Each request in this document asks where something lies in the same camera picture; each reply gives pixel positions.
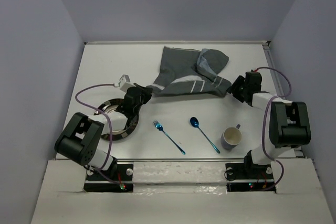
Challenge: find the blue metal fork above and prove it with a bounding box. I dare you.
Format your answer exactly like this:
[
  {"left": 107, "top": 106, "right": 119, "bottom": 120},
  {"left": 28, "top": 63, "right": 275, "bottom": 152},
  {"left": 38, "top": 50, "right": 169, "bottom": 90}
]
[{"left": 153, "top": 120, "right": 186, "bottom": 155}]

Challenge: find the blue metal spoon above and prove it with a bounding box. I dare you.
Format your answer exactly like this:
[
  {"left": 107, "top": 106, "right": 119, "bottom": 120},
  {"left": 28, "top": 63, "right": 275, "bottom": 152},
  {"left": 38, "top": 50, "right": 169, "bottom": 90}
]
[{"left": 190, "top": 117, "right": 220, "bottom": 154}]

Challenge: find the purple ceramic mug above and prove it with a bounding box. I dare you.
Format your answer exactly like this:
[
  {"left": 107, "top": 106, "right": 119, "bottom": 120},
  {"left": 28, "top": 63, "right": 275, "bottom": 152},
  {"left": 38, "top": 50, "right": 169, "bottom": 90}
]
[{"left": 221, "top": 124, "right": 242, "bottom": 150}]

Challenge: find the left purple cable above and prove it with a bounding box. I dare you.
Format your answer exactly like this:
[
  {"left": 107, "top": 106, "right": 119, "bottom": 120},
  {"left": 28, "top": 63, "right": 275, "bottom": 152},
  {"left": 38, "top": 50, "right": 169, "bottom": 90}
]
[{"left": 75, "top": 83, "right": 124, "bottom": 187}]

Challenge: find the dark rimmed dinner plate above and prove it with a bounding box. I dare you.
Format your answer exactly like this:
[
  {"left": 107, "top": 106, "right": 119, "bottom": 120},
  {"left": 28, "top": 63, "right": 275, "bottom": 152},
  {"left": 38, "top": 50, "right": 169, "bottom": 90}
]
[{"left": 98, "top": 99, "right": 139, "bottom": 141}]

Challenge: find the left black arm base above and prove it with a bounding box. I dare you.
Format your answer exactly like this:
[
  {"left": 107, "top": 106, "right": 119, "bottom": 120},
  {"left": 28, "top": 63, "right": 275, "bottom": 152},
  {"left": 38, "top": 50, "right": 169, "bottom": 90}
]
[{"left": 83, "top": 162, "right": 134, "bottom": 193}]

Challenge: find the grey striped cloth placemat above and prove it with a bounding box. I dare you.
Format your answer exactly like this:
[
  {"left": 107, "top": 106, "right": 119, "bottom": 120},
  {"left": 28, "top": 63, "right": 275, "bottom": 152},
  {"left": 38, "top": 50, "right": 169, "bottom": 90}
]
[{"left": 148, "top": 47, "right": 232, "bottom": 98}]

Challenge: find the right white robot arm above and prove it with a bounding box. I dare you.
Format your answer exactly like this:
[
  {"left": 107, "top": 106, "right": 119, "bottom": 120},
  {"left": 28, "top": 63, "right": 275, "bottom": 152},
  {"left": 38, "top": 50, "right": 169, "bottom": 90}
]
[{"left": 227, "top": 70, "right": 311, "bottom": 178}]

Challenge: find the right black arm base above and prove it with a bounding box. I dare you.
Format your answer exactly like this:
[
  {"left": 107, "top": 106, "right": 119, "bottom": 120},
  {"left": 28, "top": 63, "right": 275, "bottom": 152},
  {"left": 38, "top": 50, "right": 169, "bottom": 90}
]
[{"left": 224, "top": 163, "right": 276, "bottom": 193}]

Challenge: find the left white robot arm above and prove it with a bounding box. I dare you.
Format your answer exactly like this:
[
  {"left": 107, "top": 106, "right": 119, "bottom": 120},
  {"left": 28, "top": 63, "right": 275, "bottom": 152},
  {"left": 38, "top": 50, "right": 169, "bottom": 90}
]
[{"left": 54, "top": 83, "right": 153, "bottom": 183}]

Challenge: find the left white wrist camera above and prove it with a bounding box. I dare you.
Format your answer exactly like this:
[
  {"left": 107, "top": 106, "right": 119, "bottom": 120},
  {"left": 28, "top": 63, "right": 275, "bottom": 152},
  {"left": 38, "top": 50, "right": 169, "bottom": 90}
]
[{"left": 113, "top": 74, "right": 133, "bottom": 93}]

